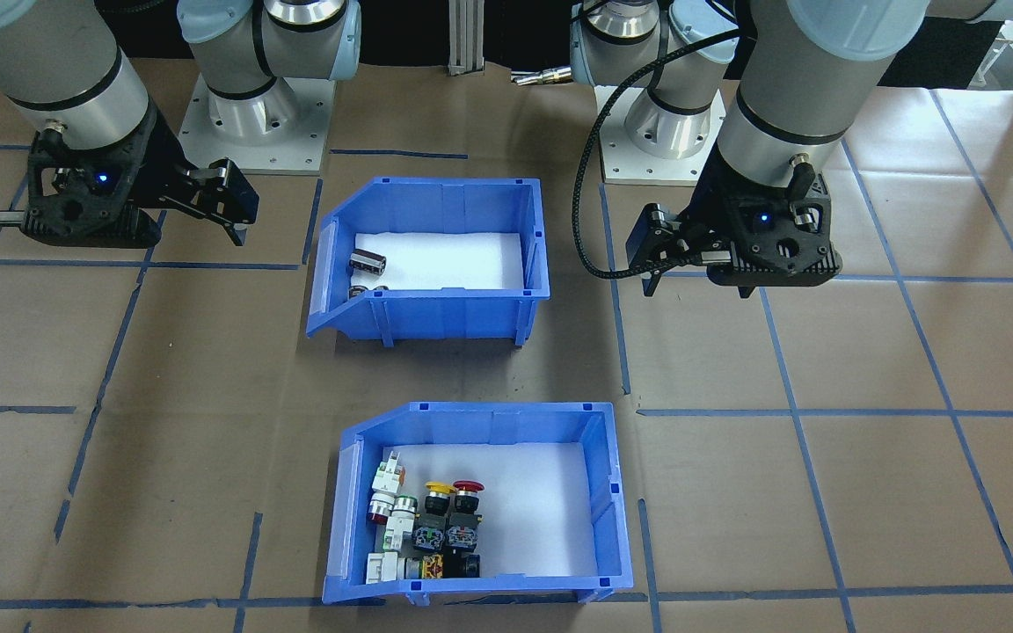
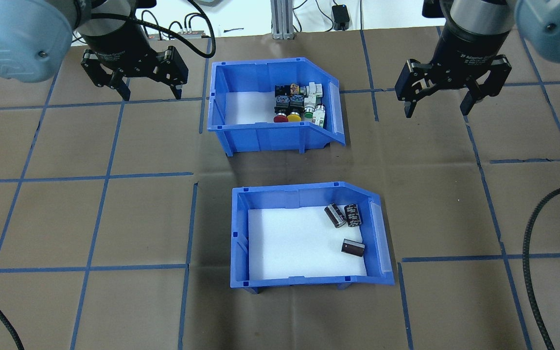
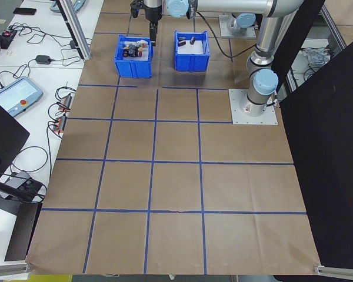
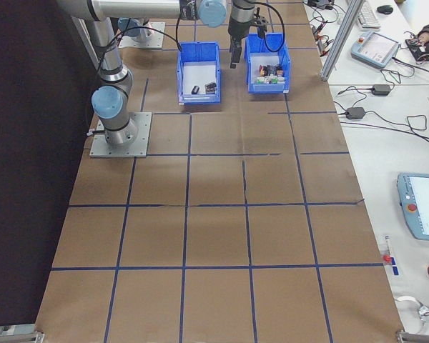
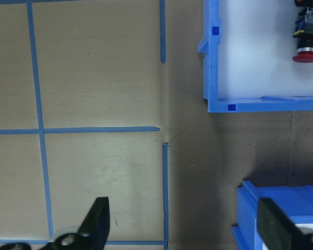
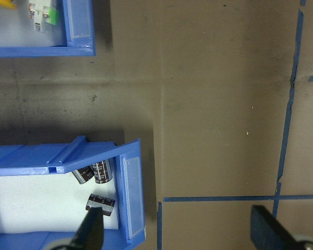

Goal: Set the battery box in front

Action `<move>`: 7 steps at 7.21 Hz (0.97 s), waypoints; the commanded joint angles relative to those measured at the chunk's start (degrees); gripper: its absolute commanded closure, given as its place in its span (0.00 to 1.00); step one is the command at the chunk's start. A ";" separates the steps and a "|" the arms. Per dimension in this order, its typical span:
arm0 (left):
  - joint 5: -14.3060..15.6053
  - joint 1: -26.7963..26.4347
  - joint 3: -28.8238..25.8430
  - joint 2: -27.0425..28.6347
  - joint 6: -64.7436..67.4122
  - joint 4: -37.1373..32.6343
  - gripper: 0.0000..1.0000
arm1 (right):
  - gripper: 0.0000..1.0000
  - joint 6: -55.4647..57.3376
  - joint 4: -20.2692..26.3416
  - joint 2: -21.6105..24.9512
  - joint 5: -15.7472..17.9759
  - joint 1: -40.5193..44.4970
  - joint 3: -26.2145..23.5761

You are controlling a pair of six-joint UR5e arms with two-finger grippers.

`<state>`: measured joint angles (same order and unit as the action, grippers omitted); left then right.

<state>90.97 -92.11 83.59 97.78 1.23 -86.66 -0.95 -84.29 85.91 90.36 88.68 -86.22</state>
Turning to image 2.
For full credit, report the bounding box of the black smooth gripper cable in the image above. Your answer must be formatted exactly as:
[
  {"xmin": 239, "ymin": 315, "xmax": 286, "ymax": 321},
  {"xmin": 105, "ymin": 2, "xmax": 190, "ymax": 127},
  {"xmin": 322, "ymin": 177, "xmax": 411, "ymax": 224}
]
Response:
[{"xmin": 90, "ymin": 0, "xmax": 217, "ymax": 59}]

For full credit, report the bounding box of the black cylindrical capacitor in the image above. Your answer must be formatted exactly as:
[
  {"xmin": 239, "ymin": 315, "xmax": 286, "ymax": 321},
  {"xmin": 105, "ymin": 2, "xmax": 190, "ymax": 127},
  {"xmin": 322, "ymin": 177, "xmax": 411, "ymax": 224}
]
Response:
[
  {"xmin": 341, "ymin": 238, "xmax": 366, "ymax": 258},
  {"xmin": 324, "ymin": 204, "xmax": 348, "ymax": 229},
  {"xmin": 344, "ymin": 204, "xmax": 363, "ymax": 228}
]

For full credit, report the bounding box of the blue bin with capacitors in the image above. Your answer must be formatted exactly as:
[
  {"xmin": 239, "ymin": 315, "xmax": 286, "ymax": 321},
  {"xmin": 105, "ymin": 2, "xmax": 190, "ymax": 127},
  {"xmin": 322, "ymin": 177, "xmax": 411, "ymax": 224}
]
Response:
[{"xmin": 230, "ymin": 181, "xmax": 396, "ymax": 295}]

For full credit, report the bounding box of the yellow mushroom push button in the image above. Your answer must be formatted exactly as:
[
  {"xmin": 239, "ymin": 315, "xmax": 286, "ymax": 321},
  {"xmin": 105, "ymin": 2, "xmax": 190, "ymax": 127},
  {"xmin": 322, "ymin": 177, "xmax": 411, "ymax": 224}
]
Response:
[{"xmin": 287, "ymin": 95, "xmax": 303, "ymax": 123}]

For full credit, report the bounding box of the black power adapter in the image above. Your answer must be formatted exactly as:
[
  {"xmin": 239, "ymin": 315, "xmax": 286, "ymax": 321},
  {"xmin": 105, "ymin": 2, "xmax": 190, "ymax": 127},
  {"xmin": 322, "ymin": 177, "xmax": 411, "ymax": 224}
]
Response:
[{"xmin": 332, "ymin": 4, "xmax": 351, "ymax": 31}]

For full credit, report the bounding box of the aluminium extrusion post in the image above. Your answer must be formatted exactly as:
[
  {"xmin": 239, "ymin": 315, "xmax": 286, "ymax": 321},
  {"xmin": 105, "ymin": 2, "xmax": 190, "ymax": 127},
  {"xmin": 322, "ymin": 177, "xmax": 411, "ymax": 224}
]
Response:
[{"xmin": 271, "ymin": 0, "xmax": 303, "ymax": 40}]

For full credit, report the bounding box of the red mushroom push button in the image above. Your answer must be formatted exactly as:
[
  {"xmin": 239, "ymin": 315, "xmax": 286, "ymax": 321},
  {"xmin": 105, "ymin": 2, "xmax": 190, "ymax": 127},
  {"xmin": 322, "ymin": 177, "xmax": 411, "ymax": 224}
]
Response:
[{"xmin": 273, "ymin": 96, "xmax": 289, "ymax": 123}]

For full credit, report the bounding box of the blue bin with switches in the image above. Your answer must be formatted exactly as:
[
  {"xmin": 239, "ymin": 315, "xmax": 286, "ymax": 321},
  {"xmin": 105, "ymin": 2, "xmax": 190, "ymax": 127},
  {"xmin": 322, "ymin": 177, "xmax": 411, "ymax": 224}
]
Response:
[{"xmin": 207, "ymin": 57, "xmax": 347, "ymax": 157}]

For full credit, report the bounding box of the white foam bin liner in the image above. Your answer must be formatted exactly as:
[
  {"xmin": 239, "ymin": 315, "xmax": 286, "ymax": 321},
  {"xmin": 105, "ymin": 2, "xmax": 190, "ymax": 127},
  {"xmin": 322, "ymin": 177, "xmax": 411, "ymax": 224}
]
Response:
[
  {"xmin": 247, "ymin": 207, "xmax": 368, "ymax": 281},
  {"xmin": 224, "ymin": 91, "xmax": 327, "ymax": 129}
]

